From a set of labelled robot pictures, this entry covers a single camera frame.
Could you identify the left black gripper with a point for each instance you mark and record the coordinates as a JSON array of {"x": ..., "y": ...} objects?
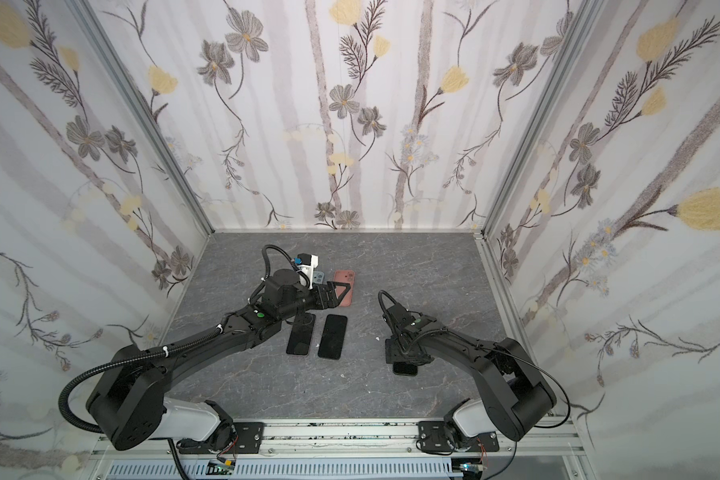
[{"x": 325, "y": 294}]

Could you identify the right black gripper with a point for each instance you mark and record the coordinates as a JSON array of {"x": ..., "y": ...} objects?
[{"x": 401, "y": 352}]

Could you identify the pink phone case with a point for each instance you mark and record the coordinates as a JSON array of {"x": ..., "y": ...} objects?
[{"x": 345, "y": 280}]

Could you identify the black phone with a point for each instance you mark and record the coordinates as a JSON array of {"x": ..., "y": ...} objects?
[
  {"x": 404, "y": 369},
  {"x": 301, "y": 334}
]

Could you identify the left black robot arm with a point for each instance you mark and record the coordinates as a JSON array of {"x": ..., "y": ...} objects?
[{"x": 126, "y": 399}]

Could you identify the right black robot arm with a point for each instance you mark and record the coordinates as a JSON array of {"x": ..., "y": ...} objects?
[{"x": 514, "y": 393}]

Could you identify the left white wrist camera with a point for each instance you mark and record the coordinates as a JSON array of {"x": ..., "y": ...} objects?
[{"x": 307, "y": 264}]

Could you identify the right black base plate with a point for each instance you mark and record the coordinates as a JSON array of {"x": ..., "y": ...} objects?
[{"x": 439, "y": 437}]

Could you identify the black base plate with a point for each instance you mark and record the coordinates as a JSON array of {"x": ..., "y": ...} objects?
[
  {"x": 249, "y": 436},
  {"x": 439, "y": 437}
]

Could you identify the white slotted cable duct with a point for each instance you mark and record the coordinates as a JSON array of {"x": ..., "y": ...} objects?
[{"x": 358, "y": 468}]

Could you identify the aluminium mounting rail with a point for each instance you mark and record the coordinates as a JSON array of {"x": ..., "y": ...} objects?
[{"x": 376, "y": 438}]

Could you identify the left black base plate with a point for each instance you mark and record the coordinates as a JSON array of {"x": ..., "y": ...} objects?
[{"x": 249, "y": 436}]

